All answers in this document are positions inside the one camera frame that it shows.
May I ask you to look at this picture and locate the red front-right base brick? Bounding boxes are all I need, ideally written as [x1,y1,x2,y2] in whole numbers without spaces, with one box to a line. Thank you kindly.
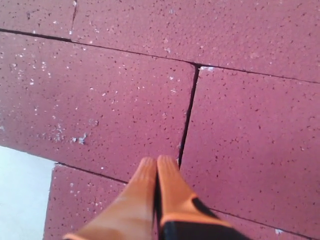
[0,0,78,39]

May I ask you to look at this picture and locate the red front brick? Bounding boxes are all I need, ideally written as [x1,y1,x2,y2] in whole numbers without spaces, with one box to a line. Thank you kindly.
[0,32,195,181]

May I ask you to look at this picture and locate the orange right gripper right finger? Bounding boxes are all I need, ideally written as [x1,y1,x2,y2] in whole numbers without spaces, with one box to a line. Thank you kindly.
[156,155,247,240]

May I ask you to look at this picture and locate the red brick with white chip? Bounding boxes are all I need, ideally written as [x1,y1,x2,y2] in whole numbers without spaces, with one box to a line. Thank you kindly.
[43,164,312,240]

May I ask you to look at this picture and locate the red middle row brick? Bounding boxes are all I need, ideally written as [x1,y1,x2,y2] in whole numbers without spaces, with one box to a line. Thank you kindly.
[181,67,320,239]

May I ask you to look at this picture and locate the red front-left base brick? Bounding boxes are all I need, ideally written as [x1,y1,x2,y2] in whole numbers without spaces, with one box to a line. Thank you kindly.
[71,0,320,83]

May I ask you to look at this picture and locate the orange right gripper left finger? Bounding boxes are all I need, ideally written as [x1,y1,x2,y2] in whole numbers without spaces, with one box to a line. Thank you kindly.
[63,157,157,240]

